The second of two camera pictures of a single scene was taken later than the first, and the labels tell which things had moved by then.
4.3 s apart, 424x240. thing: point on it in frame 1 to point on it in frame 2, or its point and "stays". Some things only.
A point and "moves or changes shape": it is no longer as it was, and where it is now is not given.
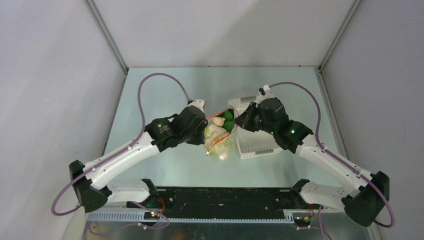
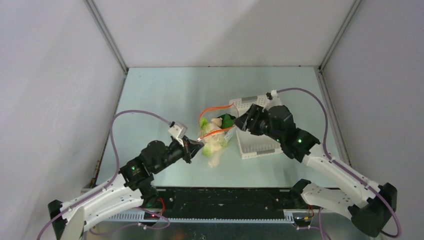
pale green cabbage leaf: x=215 y=137 moves or changes shape
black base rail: x=224 y=203 stays
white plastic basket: x=250 y=143 stays
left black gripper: x=200 y=139 to x=189 y=149
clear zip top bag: x=220 y=131 moves or changes shape
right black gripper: x=247 y=117 stays
